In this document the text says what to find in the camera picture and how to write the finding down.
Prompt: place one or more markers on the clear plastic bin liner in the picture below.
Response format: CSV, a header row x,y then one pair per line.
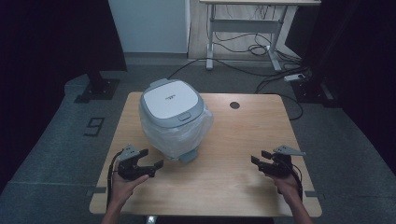
x,y
174,140

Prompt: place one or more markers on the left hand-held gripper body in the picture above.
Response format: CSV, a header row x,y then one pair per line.
x,y
132,168

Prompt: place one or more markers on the person's right hand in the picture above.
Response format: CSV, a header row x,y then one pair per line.
x,y
288,186

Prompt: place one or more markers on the black stand base plate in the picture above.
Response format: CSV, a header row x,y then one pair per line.
x,y
98,90
314,91

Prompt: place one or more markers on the black table grommet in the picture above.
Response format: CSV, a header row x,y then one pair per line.
x,y
234,105

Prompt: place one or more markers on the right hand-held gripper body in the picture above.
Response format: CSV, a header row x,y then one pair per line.
x,y
281,166

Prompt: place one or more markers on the white rice cooker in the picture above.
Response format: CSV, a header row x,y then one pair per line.
x,y
169,104

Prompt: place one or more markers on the white metal frame desk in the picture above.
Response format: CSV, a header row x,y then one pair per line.
x,y
243,25

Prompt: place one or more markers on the person's left hand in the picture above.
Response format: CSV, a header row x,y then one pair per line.
x,y
124,189

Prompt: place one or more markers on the white power strip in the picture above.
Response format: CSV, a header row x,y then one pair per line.
x,y
294,77

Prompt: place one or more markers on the white panel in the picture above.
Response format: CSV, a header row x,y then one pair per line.
x,y
149,25

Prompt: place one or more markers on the dark curtain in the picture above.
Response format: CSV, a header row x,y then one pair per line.
x,y
358,62
46,40

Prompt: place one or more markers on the grey tape strip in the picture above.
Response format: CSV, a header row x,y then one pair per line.
x,y
97,190
315,195

